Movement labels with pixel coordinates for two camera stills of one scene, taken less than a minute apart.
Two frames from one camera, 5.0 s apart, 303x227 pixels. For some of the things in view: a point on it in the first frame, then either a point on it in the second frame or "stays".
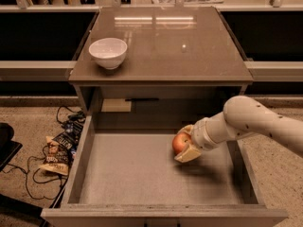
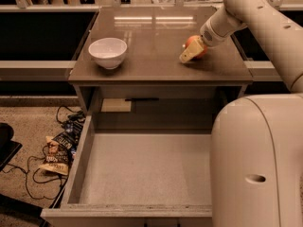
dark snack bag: (70, 134) stays
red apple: (181, 142) -> (204, 48)
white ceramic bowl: (109, 52) stays
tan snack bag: (57, 160) stays
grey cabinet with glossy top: (179, 61) stays
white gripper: (201, 135) -> (212, 36)
